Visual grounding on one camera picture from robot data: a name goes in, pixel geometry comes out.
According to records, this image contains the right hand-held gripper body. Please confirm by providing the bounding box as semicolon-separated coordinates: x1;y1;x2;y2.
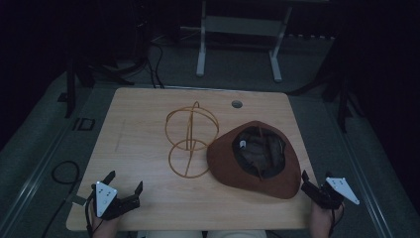
300;177;361;210

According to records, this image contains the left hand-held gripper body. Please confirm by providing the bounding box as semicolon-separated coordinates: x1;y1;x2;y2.
90;179;141;221

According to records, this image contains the brown felt hat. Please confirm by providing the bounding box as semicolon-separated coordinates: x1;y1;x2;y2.
206;120;302;200

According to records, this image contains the gold wire hat stand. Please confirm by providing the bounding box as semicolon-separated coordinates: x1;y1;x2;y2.
164;100;221;179

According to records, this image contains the person's left hand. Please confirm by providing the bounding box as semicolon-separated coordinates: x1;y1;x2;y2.
89;203;121;238

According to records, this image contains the person's right hand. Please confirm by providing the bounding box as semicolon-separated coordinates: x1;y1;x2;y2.
309;199;345;238

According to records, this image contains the black metal stand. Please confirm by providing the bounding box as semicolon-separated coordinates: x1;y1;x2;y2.
63;55;137;119
289;33;366;134

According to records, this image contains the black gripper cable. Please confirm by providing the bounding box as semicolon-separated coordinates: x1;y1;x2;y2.
84;193;96;238
329;203;345;234

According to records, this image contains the black floor cable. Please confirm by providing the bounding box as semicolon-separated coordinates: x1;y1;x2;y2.
41;160;81;238
145;39;166;89

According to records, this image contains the black rectangular floor frame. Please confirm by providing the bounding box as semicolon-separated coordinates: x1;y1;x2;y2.
71;117;96;132

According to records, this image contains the white metal desk frame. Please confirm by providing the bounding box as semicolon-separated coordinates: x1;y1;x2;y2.
195;0;294;83

